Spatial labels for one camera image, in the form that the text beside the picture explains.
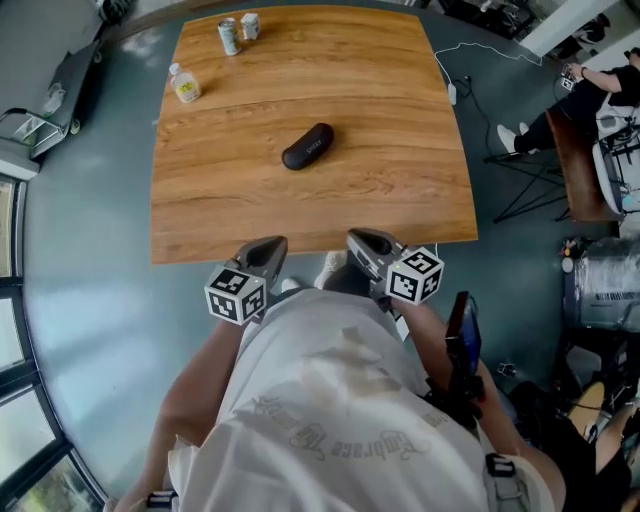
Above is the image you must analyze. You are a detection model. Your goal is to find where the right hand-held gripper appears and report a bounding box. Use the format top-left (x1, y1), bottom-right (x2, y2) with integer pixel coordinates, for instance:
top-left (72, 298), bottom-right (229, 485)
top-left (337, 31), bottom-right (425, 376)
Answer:
top-left (346, 228), bottom-right (445, 307)

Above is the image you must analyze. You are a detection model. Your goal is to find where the person's left forearm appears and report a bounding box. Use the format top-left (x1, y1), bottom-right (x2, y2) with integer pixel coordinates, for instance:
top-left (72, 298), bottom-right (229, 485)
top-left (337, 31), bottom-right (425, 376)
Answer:
top-left (114, 319), bottom-right (251, 512)

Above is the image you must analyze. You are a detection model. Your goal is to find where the brown wooden side table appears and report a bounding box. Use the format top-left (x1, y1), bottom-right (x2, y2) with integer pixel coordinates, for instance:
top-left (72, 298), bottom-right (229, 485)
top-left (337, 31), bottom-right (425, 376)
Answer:
top-left (544, 107), bottom-right (626, 224)

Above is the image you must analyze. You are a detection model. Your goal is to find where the long white cable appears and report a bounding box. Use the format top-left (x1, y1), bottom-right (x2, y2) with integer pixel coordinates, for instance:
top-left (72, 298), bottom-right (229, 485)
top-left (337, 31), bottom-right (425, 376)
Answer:
top-left (433, 42), bottom-right (544, 86)

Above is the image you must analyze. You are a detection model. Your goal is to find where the person's white printed t-shirt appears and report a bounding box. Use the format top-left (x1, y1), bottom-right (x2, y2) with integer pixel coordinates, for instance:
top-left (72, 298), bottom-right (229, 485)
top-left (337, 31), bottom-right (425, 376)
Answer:
top-left (167, 288), bottom-right (501, 512)

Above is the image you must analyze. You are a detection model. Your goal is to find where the black metal workbench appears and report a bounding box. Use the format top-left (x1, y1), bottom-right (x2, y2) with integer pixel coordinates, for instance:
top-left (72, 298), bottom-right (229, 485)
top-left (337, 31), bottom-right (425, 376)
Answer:
top-left (439, 0), bottom-right (531, 39)

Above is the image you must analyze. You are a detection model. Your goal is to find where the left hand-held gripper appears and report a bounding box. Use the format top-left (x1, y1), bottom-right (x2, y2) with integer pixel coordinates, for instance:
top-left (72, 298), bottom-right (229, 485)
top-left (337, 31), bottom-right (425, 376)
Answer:
top-left (203, 235), bottom-right (289, 326)

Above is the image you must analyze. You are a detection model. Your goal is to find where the grey platform trolley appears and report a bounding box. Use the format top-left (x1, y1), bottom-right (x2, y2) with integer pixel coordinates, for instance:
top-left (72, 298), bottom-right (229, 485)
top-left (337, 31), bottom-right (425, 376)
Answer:
top-left (0, 37), bottom-right (104, 161)

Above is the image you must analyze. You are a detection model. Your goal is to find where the grey shoulder strap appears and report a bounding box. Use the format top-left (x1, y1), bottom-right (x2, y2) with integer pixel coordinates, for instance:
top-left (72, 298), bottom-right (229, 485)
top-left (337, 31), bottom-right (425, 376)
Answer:
top-left (482, 452), bottom-right (526, 512)
top-left (147, 489), bottom-right (179, 512)

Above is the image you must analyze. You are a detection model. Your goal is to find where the dark brown zipper pouch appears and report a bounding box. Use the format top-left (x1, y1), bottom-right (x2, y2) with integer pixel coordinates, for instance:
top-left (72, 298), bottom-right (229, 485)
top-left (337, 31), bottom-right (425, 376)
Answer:
top-left (281, 122), bottom-right (335, 171)

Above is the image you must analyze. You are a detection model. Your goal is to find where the coil of black cables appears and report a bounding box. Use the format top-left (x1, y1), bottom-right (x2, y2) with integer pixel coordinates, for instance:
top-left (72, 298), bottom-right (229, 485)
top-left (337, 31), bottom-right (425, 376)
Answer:
top-left (97, 0), bottom-right (131, 24)

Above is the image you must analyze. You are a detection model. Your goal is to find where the person's right forearm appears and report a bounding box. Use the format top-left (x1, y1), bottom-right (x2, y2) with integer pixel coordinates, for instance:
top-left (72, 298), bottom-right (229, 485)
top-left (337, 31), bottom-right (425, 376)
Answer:
top-left (399, 299), bottom-right (556, 501)

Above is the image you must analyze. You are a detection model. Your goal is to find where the clear bottle with yellow label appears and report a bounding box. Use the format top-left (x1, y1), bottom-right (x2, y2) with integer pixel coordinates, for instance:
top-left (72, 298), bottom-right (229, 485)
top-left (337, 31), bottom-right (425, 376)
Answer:
top-left (168, 63), bottom-right (202, 104)

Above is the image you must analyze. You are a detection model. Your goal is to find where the pale green drink can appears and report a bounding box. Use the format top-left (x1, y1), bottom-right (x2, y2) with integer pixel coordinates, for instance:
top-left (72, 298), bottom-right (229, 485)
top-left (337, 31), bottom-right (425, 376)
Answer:
top-left (217, 18), bottom-right (243, 56)

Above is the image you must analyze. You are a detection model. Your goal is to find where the clear plastic bag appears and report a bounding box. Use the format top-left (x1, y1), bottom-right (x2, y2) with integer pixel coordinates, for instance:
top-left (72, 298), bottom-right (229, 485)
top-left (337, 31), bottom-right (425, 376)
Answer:
top-left (42, 82), bottom-right (66, 116)

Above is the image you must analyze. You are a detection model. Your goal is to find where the round yellow wooden board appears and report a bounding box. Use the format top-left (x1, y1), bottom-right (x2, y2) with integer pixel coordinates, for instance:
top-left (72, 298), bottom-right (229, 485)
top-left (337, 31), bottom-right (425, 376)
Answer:
top-left (569, 382), bottom-right (609, 441)

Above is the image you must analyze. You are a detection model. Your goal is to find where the white machine with cables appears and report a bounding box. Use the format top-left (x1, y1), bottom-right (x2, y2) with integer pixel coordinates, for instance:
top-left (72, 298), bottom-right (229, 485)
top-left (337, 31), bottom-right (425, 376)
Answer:
top-left (592, 89), bottom-right (640, 216)

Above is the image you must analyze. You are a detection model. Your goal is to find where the black framed window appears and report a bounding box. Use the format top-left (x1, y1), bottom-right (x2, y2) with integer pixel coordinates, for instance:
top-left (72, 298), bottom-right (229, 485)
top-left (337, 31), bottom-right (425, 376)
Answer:
top-left (0, 174), bottom-right (106, 512)

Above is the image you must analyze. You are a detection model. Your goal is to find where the plastic wrapped grey equipment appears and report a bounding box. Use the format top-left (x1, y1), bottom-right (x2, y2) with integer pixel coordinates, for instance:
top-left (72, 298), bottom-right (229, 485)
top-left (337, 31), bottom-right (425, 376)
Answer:
top-left (559, 237), bottom-right (640, 331)

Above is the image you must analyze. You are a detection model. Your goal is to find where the black power cable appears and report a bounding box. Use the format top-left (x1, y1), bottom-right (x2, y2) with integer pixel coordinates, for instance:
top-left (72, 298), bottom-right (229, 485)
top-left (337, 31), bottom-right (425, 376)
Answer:
top-left (457, 74), bottom-right (501, 151)

